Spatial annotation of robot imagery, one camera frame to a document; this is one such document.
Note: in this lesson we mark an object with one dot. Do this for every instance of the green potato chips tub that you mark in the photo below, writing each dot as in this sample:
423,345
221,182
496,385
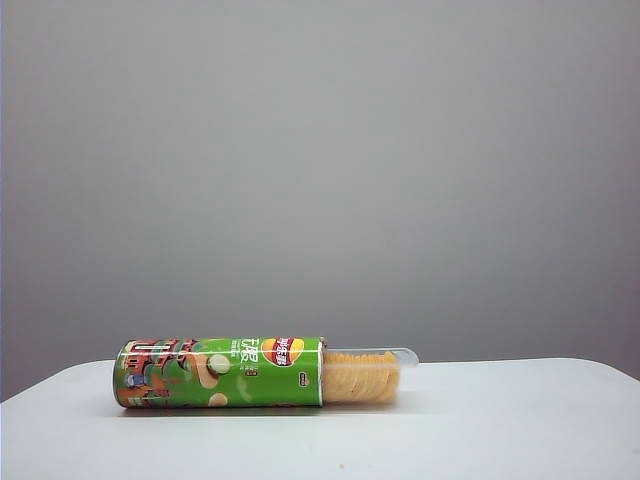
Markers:
200,375

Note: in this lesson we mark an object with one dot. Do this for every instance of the stack of potato chips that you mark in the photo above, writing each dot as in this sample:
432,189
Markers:
360,377

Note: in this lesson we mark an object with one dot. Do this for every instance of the transparent plastic chip tray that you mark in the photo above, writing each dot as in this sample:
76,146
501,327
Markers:
407,361

